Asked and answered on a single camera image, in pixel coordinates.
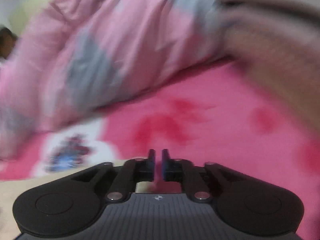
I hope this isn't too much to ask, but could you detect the stack of folded clothes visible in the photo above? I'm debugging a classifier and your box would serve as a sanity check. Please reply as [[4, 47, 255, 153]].
[[218, 0, 319, 129]]

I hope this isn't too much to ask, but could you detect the pink floral fleece bedsheet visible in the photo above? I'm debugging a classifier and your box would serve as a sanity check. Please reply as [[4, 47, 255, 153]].
[[1, 63, 319, 239]]

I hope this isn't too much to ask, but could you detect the pink grey floral duvet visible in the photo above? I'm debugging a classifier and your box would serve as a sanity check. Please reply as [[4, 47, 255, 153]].
[[1, 0, 222, 160]]

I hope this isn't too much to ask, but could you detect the child in maroon jacket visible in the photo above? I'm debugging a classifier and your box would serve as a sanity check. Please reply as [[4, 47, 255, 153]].
[[0, 27, 18, 60]]

